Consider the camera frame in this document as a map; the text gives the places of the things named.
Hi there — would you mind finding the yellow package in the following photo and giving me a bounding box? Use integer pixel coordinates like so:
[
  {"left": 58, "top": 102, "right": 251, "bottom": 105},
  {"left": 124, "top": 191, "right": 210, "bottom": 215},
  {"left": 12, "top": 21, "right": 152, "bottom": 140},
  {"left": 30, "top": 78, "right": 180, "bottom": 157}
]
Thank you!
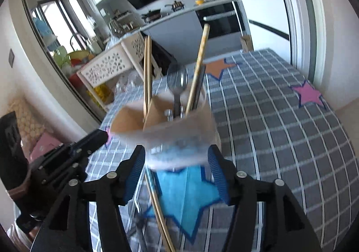
[{"left": 94, "top": 84, "right": 115, "bottom": 104}]

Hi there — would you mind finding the red basin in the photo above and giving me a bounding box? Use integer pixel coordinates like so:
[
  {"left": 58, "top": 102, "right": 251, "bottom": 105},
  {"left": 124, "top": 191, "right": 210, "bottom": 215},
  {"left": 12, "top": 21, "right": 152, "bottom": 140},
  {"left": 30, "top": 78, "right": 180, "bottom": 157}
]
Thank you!
[{"left": 69, "top": 71, "right": 85, "bottom": 84}]

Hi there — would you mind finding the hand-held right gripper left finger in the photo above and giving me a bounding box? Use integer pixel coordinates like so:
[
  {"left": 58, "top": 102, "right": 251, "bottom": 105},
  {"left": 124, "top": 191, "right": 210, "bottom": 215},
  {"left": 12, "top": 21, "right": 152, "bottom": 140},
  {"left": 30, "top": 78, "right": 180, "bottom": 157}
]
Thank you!
[{"left": 30, "top": 144, "right": 147, "bottom": 252}]

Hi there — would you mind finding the cardboard box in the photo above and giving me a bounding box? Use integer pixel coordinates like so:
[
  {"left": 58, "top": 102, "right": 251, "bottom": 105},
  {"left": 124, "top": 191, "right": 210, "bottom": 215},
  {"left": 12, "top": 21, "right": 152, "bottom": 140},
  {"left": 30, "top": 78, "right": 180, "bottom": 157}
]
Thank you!
[{"left": 240, "top": 35, "right": 253, "bottom": 52}]

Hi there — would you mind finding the cream plastic utensil holder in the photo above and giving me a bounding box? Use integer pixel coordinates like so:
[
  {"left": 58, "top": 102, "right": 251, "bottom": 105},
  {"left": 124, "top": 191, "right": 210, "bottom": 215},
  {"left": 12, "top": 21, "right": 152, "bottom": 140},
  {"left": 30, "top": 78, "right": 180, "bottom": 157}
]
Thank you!
[{"left": 109, "top": 93, "right": 222, "bottom": 171}]

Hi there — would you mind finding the cream plastic trolley cart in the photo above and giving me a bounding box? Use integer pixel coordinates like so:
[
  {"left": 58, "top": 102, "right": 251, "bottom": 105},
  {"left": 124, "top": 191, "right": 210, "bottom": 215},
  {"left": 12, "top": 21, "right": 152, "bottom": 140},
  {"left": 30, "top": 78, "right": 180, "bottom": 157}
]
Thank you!
[{"left": 77, "top": 31, "right": 162, "bottom": 112}]

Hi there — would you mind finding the green yellow basin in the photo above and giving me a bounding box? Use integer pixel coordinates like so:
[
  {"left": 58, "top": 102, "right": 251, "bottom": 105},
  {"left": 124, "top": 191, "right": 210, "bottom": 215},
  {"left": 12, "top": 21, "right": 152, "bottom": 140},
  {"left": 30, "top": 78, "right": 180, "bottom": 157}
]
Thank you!
[{"left": 53, "top": 46, "right": 90, "bottom": 67}]

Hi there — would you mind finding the metal cooking pot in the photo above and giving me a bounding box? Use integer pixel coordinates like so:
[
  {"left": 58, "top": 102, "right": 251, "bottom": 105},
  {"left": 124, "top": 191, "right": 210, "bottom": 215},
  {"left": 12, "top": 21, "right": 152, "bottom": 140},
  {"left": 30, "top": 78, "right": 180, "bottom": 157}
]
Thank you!
[{"left": 165, "top": 1, "right": 184, "bottom": 12}]

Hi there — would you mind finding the black wok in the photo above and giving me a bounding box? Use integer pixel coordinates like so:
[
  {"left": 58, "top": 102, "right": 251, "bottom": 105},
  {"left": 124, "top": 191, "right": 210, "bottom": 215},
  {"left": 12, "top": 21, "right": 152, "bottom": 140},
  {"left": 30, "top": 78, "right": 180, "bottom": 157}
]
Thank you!
[{"left": 142, "top": 9, "right": 162, "bottom": 21}]

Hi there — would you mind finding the bag of white balls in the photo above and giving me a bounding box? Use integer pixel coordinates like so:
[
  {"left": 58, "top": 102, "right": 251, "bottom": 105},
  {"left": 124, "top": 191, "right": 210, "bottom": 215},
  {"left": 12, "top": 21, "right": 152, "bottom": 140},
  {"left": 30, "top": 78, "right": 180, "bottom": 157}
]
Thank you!
[{"left": 8, "top": 97, "right": 42, "bottom": 143}]

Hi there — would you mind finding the grey checked star tablecloth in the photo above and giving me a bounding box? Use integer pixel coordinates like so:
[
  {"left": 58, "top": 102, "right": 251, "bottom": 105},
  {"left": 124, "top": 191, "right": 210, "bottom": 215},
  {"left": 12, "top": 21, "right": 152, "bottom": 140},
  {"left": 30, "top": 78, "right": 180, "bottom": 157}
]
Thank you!
[{"left": 84, "top": 48, "right": 357, "bottom": 252}]

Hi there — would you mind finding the white fridge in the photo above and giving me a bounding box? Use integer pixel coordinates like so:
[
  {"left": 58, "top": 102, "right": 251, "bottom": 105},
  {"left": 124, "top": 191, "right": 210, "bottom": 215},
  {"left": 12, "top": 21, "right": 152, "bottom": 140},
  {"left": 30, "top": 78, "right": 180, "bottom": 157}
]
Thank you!
[{"left": 224, "top": 0, "right": 292, "bottom": 53}]

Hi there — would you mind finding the person's left hand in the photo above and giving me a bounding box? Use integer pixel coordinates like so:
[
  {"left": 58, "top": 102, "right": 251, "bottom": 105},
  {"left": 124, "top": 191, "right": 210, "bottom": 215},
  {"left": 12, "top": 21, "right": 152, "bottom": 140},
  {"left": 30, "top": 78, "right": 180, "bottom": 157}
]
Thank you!
[{"left": 5, "top": 166, "right": 32, "bottom": 200}]

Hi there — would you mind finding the kitchen faucet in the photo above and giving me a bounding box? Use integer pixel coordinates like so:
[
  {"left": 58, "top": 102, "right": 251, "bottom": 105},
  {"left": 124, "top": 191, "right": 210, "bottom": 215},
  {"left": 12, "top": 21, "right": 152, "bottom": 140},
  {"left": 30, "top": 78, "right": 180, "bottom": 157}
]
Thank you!
[{"left": 70, "top": 34, "right": 87, "bottom": 50}]

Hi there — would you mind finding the clear plastic bag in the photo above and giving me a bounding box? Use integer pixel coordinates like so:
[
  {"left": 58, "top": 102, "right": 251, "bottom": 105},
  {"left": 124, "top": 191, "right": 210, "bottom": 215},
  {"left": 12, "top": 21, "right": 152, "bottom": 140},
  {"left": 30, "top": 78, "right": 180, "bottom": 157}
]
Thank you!
[{"left": 115, "top": 72, "right": 146, "bottom": 95}]

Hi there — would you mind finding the black built-in oven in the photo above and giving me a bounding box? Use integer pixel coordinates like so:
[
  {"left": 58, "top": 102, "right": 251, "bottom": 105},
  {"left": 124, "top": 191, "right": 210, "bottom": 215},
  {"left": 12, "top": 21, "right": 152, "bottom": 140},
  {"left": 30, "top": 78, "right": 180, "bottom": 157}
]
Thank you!
[{"left": 195, "top": 2, "right": 243, "bottom": 39}]

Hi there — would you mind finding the black plastic utensil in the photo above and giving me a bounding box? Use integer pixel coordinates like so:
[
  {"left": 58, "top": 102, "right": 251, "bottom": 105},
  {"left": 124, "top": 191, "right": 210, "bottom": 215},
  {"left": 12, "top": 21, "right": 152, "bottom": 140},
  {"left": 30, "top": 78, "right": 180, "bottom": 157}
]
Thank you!
[{"left": 192, "top": 71, "right": 206, "bottom": 113}]

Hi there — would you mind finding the countertop spice rack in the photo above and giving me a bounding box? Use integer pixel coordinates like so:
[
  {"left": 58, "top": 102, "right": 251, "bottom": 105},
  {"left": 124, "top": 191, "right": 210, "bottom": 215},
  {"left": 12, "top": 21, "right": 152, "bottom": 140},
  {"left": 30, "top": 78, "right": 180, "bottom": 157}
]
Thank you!
[{"left": 108, "top": 11, "right": 141, "bottom": 36}]

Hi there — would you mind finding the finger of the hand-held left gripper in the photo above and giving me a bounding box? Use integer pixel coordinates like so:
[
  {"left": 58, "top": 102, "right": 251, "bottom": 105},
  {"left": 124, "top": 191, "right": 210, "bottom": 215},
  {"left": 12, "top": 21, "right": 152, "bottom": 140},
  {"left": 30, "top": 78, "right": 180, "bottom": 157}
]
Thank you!
[{"left": 66, "top": 128, "right": 110, "bottom": 158}]

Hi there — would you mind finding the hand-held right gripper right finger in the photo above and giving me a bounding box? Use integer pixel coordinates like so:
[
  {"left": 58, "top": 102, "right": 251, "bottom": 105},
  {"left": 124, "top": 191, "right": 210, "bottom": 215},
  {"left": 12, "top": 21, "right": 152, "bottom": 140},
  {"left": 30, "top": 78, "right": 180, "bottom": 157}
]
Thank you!
[{"left": 207, "top": 144, "right": 322, "bottom": 252}]

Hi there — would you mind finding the hanging blue bag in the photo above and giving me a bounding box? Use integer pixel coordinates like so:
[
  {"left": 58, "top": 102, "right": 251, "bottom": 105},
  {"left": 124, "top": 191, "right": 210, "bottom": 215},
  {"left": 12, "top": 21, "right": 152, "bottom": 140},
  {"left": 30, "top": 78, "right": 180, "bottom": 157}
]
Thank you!
[{"left": 32, "top": 16, "right": 55, "bottom": 45}]

